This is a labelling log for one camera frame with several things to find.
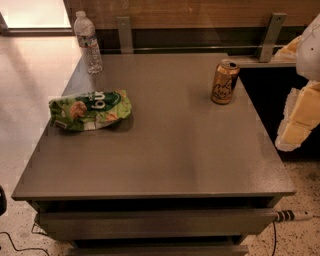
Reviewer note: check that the clear plastic water bottle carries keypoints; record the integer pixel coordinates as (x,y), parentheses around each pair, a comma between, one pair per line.
(86,36)

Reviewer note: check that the orange soda can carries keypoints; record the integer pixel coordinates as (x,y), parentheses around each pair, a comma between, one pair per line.
(224,82)

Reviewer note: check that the horizontal metal rail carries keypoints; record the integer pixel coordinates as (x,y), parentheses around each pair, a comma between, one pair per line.
(227,48)

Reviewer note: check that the lower grey drawer front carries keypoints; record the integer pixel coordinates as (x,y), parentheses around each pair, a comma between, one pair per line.
(162,251)

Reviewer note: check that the striped white cable plug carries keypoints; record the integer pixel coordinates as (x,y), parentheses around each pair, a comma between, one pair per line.
(290,215)

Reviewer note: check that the grey drawer cabinet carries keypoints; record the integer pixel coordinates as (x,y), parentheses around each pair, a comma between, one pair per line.
(176,151)

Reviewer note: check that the grey drawer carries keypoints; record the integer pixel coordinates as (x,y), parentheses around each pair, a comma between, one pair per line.
(154,224)
(162,251)

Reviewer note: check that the metal wall bracket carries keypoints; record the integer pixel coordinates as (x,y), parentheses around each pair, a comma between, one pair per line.
(265,50)
(125,34)

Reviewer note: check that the left metal wall bracket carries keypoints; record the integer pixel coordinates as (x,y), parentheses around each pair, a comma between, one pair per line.
(125,34)

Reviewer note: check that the green chip bag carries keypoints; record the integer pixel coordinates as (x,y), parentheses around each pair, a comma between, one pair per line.
(90,111)

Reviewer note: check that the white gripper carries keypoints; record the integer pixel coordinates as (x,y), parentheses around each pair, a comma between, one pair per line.
(310,53)

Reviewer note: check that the black object at left edge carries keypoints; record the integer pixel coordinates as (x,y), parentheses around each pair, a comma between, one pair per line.
(3,201)

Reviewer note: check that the right metal wall bracket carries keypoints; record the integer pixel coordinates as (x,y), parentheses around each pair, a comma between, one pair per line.
(265,50)

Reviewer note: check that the upper grey drawer front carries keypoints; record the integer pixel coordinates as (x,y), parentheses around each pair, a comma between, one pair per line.
(154,224)

